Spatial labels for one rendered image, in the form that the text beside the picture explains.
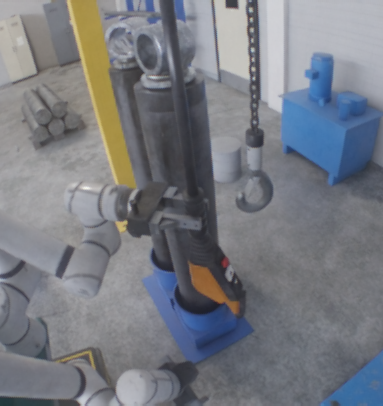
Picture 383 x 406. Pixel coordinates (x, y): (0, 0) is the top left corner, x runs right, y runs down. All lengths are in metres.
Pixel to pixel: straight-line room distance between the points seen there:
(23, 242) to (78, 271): 0.15
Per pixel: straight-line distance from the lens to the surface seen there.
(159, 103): 0.88
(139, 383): 0.71
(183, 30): 0.90
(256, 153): 0.63
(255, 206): 0.73
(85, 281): 0.73
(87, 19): 2.07
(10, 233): 0.76
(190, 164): 0.58
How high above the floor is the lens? 1.76
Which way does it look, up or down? 40 degrees down
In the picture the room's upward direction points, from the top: 8 degrees counter-clockwise
